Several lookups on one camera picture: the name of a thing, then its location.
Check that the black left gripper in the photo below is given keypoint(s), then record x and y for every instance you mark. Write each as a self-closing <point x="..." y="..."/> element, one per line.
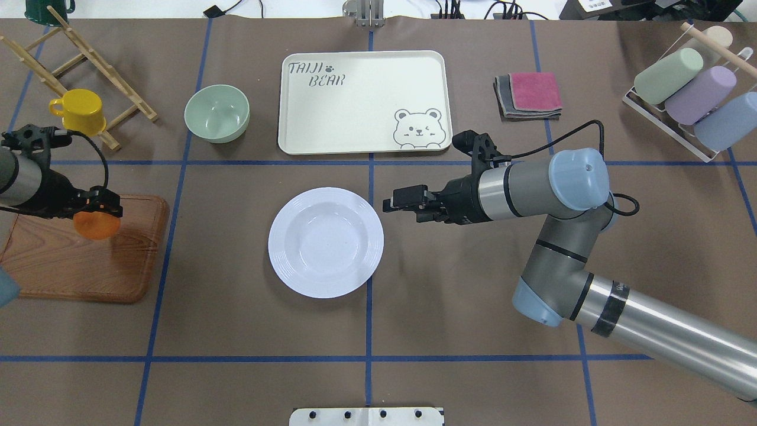
<point x="54" y="195"/>

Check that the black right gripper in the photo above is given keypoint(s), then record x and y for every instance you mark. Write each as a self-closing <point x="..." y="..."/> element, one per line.
<point x="463" y="198"/>

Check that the orange fruit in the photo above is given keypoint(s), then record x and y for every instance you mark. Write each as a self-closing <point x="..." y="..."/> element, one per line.
<point x="96" y="225"/>

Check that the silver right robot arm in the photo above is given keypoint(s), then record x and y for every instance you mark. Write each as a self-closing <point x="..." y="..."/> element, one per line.
<point x="572" y="190"/>

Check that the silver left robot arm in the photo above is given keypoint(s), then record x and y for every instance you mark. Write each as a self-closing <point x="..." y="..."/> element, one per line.
<point x="31" y="188"/>

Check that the brown wooden tray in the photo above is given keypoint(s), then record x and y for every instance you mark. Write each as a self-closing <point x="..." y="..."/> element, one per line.
<point x="49" y="259"/>

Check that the cream bear tray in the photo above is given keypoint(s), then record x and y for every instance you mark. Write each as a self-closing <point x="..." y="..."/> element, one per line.
<point x="364" y="102"/>

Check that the yellow cup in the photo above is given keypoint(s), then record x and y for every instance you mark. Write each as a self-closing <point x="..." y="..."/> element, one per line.
<point x="80" y="110"/>

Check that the white round plate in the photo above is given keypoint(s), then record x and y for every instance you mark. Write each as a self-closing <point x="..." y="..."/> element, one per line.
<point x="325" y="243"/>

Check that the light green bowl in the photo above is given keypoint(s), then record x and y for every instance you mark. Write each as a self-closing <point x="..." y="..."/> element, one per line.
<point x="218" y="114"/>

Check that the grey cloth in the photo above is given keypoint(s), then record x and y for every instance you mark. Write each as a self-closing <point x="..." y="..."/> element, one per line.
<point x="502" y="88"/>

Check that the pink cloth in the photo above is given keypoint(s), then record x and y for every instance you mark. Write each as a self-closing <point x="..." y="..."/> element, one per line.
<point x="535" y="92"/>

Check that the dark green mug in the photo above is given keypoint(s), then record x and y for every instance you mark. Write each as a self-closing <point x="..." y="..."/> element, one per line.
<point x="49" y="13"/>

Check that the green tumbler cup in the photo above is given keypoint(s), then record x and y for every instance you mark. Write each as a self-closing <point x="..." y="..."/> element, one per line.
<point x="666" y="76"/>

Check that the purple tumbler cup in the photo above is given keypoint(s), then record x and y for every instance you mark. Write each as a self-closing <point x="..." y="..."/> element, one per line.
<point x="701" y="95"/>

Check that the blue tumbler cup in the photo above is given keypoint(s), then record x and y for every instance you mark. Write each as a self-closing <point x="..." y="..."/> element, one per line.
<point x="729" y="124"/>

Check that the cream tumbler cup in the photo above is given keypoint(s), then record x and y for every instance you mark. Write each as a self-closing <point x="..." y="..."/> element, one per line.
<point x="720" y="35"/>

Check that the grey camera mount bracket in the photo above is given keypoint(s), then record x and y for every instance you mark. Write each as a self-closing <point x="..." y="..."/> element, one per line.
<point x="366" y="13"/>

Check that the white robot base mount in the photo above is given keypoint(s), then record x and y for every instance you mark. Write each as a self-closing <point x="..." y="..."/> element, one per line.
<point x="403" y="415"/>

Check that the white wire cup rack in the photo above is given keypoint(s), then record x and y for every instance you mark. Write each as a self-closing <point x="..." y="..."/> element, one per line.
<point x="742" y="62"/>

